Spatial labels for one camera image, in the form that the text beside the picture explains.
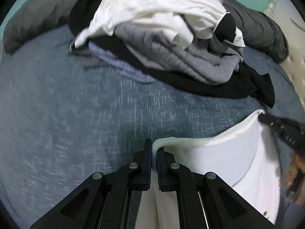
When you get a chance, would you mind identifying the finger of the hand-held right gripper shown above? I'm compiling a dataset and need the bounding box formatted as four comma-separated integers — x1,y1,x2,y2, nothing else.
258,113,286,134

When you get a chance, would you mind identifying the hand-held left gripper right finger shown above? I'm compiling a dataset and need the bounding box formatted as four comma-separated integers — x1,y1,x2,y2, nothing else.
157,147,277,229

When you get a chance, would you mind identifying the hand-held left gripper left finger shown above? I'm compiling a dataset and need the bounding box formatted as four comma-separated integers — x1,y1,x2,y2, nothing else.
30,138,153,229

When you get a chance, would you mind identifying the white long-sleeve shirt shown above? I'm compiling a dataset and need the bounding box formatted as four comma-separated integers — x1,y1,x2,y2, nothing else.
137,109,283,229

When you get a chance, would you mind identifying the person's right hand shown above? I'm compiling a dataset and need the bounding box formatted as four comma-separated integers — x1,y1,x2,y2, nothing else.
285,153,305,189

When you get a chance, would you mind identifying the cream tufted headboard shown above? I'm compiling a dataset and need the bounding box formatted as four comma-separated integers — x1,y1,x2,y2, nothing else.
263,0,305,105

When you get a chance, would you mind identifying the bed with blue sheet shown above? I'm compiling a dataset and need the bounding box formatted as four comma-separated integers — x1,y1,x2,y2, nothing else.
0,24,305,229

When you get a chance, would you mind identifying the black and white garment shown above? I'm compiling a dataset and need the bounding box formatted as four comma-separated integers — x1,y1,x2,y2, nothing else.
214,14,246,48

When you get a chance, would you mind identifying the grey knit sweater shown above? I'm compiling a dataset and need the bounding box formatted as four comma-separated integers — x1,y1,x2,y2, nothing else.
114,21,245,85

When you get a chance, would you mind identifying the lavender garment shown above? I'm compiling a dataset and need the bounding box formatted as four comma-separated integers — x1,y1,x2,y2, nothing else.
88,40,155,84

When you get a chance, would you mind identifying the crumpled white shirt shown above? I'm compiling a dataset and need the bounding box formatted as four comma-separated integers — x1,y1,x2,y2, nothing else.
70,0,246,50

